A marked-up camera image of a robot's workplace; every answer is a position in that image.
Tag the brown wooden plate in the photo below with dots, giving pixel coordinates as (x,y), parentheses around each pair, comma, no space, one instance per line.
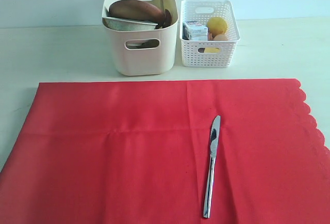
(136,10)

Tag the stainless steel cup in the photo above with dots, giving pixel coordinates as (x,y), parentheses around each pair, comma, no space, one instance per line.
(151,44)

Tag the brown egg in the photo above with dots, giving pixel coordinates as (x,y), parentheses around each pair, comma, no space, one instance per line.
(220,37)

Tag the cream plastic bin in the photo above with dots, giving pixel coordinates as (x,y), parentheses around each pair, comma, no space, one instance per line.
(144,61)

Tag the red table cloth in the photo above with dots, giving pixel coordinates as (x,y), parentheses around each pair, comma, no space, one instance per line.
(138,152)

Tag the fried chicken nugget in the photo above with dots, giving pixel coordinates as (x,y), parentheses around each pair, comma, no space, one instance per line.
(210,36)

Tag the silver table knife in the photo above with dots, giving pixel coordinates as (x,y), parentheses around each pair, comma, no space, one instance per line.
(214,140)

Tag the pale green ceramic bowl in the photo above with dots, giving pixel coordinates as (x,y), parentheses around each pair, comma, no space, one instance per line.
(128,25)

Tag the white perforated plastic basket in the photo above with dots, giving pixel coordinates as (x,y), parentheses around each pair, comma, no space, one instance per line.
(193,51)

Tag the brown wooden spoon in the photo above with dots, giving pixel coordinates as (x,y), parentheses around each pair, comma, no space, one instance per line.
(167,21)

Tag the wooden chopstick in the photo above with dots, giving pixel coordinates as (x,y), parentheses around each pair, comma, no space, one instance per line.
(162,6)

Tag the yellow lemon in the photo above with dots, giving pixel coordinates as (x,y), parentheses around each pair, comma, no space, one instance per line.
(217,26)

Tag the yellow cheese wedge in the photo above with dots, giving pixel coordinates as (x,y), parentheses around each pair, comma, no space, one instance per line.
(212,50)

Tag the white blue milk carton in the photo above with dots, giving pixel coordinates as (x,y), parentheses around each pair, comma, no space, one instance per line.
(194,31)

